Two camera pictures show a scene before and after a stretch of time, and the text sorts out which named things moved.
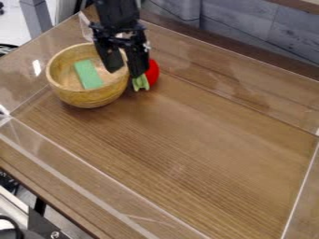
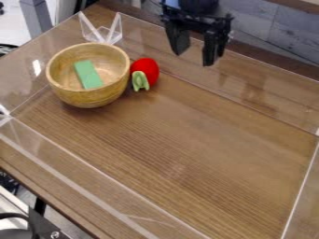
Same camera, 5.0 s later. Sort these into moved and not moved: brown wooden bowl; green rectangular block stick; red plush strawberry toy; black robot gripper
Moved: black robot gripper
Not moved: red plush strawberry toy; green rectangular block stick; brown wooden bowl
